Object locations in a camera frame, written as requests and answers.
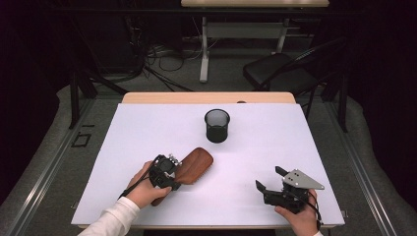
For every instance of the black metal stand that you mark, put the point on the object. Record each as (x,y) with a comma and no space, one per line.
(343,108)
(74,98)

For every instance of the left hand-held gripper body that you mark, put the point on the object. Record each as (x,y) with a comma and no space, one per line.
(164,173)

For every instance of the white-legged desk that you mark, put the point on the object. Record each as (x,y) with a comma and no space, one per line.
(242,30)

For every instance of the person's right hand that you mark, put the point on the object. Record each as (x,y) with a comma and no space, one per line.
(303,223)

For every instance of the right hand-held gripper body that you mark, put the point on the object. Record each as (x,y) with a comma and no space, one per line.
(286,198)

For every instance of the black folding chair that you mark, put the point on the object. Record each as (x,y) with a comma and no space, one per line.
(272,69)

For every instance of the brown wooden hairbrush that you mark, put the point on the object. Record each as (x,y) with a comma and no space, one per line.
(196,164)

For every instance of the metal floor rail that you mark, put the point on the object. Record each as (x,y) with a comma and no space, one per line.
(49,170)
(364,177)

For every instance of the white table mat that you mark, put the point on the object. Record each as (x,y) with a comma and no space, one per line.
(246,157)

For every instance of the black mesh pen holder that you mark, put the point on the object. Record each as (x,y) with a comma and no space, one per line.
(216,132)

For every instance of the person's left hand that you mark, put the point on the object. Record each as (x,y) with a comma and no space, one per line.
(142,191)

